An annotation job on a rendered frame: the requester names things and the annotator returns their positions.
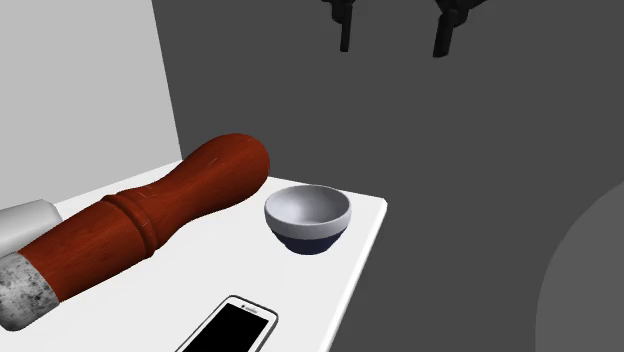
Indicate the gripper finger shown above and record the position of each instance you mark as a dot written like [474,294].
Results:
[345,29]
[444,34]

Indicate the white bowl with dark base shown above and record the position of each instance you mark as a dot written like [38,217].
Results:
[308,214]

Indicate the white table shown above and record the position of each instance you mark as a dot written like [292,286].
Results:
[229,258]

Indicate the red wooden pepper mill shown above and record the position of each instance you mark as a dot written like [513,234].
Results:
[146,214]

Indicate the white smartphone with black screen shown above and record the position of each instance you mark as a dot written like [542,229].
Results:
[229,331]

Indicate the white rounded object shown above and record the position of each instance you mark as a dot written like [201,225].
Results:
[24,222]

